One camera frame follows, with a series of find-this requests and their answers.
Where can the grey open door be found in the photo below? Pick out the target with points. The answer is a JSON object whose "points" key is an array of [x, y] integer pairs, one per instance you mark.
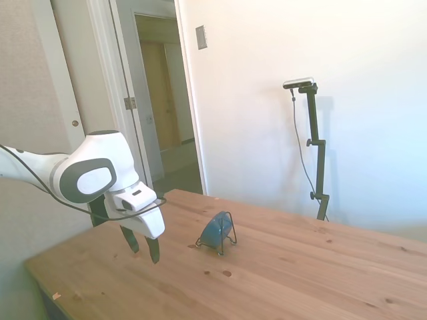
{"points": [[126, 50]]}

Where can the black wrist mount bracket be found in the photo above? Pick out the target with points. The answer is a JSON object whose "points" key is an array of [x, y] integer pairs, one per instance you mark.
{"points": [[97, 210]]}

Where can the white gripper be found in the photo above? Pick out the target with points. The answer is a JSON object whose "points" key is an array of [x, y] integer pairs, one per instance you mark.
{"points": [[150, 223]]}

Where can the round door knob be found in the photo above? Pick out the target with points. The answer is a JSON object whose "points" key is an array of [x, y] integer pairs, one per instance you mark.
{"points": [[75, 123]]}

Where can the silver exterior camera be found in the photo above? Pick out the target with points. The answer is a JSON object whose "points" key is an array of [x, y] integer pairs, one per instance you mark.
{"points": [[298, 82]]}

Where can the black jointed camera stand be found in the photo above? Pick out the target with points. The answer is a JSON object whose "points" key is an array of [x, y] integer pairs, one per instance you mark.
{"points": [[312, 116]]}

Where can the grey light switch plate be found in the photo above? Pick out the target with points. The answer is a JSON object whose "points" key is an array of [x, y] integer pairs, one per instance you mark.
{"points": [[201, 37]]}

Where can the blue bowl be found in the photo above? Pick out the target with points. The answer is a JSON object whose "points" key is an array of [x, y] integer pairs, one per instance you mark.
{"points": [[213, 230]]}

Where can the brown hallway door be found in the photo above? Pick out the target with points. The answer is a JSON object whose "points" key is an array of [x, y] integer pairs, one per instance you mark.
{"points": [[166, 100]]}

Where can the metal door hinge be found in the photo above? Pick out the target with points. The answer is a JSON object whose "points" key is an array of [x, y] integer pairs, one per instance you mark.
{"points": [[130, 102]]}

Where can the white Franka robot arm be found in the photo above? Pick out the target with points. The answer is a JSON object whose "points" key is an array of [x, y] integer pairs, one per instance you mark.
{"points": [[100, 150]]}

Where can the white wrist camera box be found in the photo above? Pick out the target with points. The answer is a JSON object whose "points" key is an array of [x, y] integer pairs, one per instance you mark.
{"points": [[140, 196]]}

